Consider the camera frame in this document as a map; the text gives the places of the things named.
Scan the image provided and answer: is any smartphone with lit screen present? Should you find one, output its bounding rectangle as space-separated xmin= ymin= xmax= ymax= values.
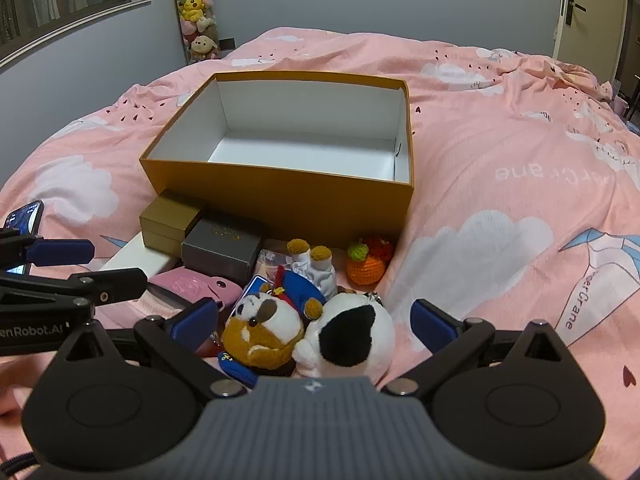
xmin=2 ymin=199 xmax=46 ymax=276

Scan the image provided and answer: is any white black round plush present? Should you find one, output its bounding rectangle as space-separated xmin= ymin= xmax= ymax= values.
xmin=293 ymin=292 xmax=395 ymax=384

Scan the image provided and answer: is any dark grey gift box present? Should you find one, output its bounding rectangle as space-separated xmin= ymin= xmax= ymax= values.
xmin=181 ymin=219 xmax=264 ymax=286

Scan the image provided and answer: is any white rectangular box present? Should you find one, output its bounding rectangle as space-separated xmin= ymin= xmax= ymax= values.
xmin=101 ymin=233 xmax=177 ymax=278

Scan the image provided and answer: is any brown white dog plush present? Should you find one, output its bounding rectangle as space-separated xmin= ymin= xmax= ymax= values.
xmin=218 ymin=266 xmax=326 ymax=389

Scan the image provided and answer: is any hanging stack of plush toys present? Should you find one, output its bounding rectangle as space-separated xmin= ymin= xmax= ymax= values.
xmin=176 ymin=0 xmax=220 ymax=64

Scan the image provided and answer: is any beige door with handle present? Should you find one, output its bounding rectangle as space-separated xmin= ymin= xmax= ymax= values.
xmin=552 ymin=0 xmax=628 ymax=84

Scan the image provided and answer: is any wall power socket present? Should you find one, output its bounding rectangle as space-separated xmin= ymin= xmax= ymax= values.
xmin=218 ymin=38 xmax=235 ymax=51

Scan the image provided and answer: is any illustrated card packet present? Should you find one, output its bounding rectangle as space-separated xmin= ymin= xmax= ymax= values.
xmin=255 ymin=248 xmax=297 ymax=283

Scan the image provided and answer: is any large orange cardboard box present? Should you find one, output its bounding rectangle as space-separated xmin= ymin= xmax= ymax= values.
xmin=140 ymin=70 xmax=414 ymax=246

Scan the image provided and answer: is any pink cloud-print duvet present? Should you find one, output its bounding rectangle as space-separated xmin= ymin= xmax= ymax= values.
xmin=1 ymin=28 xmax=639 ymax=479

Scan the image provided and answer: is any blue white card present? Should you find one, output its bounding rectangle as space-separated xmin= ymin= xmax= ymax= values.
xmin=238 ymin=274 xmax=272 ymax=304

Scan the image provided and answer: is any orange crochet fruit toy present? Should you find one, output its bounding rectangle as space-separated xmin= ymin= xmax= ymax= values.
xmin=346 ymin=236 xmax=395 ymax=286

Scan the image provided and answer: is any small gold box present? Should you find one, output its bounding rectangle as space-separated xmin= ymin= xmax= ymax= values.
xmin=140 ymin=190 xmax=205 ymax=258

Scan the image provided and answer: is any pink mini backpack pouch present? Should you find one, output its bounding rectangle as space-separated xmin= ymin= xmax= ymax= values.
xmin=148 ymin=266 xmax=243 ymax=309

